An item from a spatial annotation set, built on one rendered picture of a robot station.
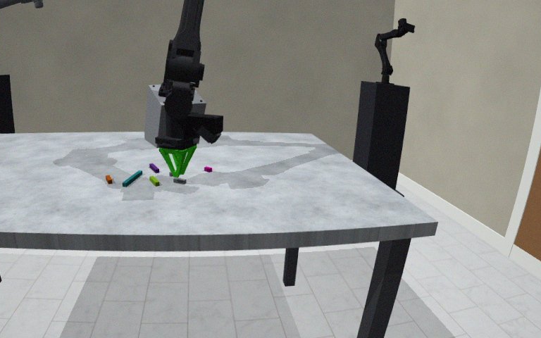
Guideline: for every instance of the purple rod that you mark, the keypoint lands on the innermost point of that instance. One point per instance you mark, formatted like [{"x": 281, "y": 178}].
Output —
[{"x": 154, "y": 168}]

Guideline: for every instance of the lime green bar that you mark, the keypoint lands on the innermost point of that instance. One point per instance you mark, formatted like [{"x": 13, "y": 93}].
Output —
[{"x": 154, "y": 180}]

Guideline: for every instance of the turquoise rod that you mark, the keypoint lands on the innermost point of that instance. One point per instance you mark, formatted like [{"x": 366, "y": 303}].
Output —
[{"x": 132, "y": 178}]

